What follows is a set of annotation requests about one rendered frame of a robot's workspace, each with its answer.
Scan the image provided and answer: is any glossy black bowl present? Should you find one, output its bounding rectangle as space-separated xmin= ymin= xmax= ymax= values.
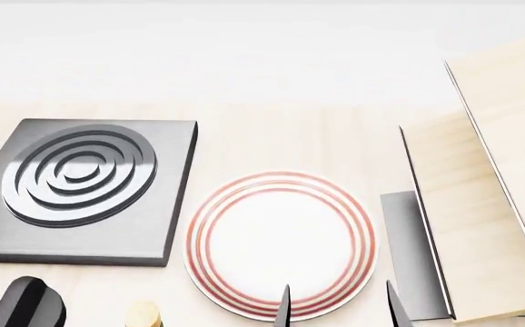
xmin=0 ymin=275 xmax=68 ymax=327

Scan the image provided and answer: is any cream round object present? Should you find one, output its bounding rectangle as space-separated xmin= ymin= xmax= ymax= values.
xmin=124 ymin=300 xmax=162 ymax=327

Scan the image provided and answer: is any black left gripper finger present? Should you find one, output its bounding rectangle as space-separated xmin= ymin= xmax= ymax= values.
xmin=273 ymin=283 xmax=292 ymax=327

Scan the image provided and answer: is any light wooden cabinet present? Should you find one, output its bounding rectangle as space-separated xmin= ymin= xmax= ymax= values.
xmin=379 ymin=28 xmax=525 ymax=322

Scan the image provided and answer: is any grey stove burner plate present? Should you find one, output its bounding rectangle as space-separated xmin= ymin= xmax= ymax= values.
xmin=0 ymin=117 xmax=199 ymax=268

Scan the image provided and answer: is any white plate with red rings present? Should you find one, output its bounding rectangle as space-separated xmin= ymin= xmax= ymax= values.
xmin=183 ymin=171 xmax=381 ymax=323

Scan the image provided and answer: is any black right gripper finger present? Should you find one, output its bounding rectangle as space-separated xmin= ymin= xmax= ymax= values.
xmin=385 ymin=279 xmax=411 ymax=327

